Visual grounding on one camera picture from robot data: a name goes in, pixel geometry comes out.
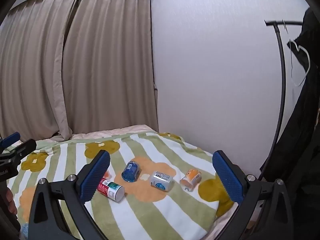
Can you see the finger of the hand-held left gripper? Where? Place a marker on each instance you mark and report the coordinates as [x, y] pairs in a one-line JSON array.
[[23, 148], [10, 138]]

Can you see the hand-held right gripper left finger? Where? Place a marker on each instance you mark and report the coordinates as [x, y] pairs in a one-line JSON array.
[[96, 175]]

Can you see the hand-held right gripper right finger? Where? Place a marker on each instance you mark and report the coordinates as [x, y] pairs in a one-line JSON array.
[[227, 177]]

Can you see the person's left hand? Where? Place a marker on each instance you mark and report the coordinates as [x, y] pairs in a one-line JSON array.
[[11, 202]]

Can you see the red green white can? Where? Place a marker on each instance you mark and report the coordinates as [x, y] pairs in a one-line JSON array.
[[111, 189]]

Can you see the blue can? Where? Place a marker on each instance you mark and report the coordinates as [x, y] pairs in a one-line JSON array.
[[130, 171]]

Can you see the beige curtain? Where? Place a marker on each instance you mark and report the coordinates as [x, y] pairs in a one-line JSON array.
[[110, 62], [32, 75]]

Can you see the striped floral blanket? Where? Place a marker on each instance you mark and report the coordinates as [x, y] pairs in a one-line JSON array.
[[160, 205]]

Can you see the black hanging coat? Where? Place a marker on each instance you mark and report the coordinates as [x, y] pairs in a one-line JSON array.
[[302, 130]]

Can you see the black clothes rack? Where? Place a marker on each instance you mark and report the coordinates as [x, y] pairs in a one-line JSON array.
[[282, 85]]

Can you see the white clothes hanger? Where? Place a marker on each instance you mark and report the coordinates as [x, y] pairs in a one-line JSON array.
[[301, 62]]

